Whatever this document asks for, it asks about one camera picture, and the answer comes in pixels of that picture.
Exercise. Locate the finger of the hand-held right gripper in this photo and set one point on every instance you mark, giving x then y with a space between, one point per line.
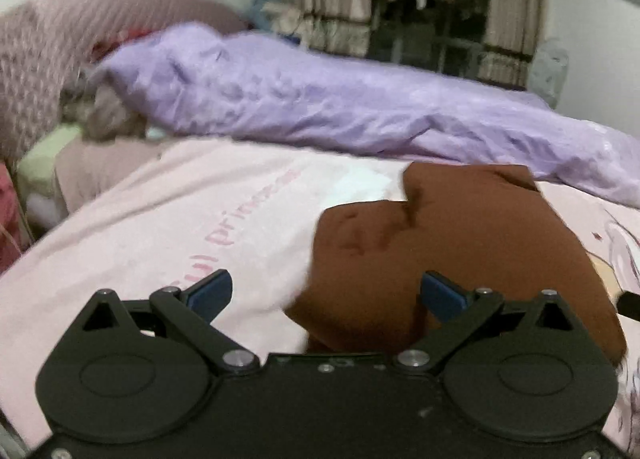
630 306

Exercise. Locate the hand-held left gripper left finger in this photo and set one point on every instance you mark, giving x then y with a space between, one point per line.
212 295

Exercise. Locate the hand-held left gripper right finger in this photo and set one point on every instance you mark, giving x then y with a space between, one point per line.
442 297

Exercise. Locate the brown garment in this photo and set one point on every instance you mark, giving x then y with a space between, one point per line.
450 239

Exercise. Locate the window with hanging clothes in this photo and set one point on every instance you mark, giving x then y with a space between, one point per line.
430 9

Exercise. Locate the pink printed bed sheet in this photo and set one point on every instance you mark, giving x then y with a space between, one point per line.
165 239

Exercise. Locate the mauve pillow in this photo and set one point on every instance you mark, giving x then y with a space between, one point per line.
95 169

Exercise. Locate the grey brown plush cloth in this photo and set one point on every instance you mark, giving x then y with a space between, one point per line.
105 114

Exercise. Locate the pale green pillow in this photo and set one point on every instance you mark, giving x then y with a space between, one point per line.
42 159

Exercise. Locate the pink floral cloth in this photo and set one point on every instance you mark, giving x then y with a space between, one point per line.
7 219

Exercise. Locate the purple quilt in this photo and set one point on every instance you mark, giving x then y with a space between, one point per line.
325 94

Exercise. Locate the red cloth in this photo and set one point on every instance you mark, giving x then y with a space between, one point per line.
117 44

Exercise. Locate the pink padded headboard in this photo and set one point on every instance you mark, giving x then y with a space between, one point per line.
45 54

